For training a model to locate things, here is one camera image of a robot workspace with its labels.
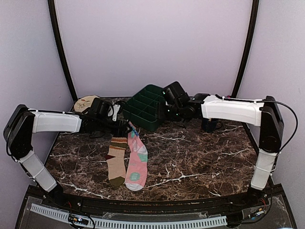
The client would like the beige striped sock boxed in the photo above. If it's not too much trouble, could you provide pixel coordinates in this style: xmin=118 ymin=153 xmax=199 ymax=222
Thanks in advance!
xmin=105 ymin=137 xmax=128 ymax=187

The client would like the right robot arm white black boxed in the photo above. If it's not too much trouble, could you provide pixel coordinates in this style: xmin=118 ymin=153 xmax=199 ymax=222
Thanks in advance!
xmin=161 ymin=82 xmax=284 ymax=207

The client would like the black frame post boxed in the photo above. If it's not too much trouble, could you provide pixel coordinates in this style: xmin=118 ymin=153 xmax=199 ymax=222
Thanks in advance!
xmin=47 ymin=0 xmax=78 ymax=102
xmin=231 ymin=0 xmax=260 ymax=98

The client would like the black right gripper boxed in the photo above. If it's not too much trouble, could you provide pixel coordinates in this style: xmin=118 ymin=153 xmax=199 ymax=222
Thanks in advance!
xmin=154 ymin=102 xmax=183 ymax=121

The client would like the black front rail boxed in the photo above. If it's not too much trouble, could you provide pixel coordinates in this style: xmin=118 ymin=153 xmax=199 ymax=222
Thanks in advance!
xmin=61 ymin=192 xmax=249 ymax=214

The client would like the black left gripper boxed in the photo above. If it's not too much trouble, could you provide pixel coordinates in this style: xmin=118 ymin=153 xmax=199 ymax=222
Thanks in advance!
xmin=96 ymin=116 xmax=132 ymax=136

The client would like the green compartment tray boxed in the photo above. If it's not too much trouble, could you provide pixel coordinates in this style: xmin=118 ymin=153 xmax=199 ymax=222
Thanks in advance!
xmin=122 ymin=84 xmax=165 ymax=131

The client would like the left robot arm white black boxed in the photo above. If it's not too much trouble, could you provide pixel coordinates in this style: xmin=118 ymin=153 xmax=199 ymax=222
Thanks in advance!
xmin=3 ymin=97 xmax=128 ymax=208

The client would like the white slotted cable duct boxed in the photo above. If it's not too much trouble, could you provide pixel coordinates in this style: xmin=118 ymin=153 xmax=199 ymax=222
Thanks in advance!
xmin=30 ymin=204 xmax=227 ymax=229

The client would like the pink patterned sock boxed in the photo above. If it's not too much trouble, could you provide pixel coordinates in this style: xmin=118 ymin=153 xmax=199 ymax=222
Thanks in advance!
xmin=125 ymin=122 xmax=148 ymax=191

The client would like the left black frame post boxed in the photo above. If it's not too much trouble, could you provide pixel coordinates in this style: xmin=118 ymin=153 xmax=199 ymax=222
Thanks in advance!
xmin=47 ymin=0 xmax=78 ymax=102

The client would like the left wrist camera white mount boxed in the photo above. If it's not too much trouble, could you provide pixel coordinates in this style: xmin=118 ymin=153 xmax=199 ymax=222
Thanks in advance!
xmin=111 ymin=104 xmax=121 ymax=122

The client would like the right black frame post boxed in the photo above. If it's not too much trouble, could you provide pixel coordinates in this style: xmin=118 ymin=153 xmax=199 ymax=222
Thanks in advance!
xmin=231 ymin=0 xmax=260 ymax=98

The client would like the round beige floral coaster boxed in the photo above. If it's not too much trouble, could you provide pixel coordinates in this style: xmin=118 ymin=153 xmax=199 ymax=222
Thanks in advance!
xmin=72 ymin=95 xmax=99 ymax=113

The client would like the dark blue mug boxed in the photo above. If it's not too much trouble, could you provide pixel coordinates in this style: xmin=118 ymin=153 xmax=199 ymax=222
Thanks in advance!
xmin=201 ymin=118 xmax=223 ymax=133

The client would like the small circuit board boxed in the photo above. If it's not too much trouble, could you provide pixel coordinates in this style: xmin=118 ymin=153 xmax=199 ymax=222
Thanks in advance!
xmin=68 ymin=215 xmax=89 ymax=225

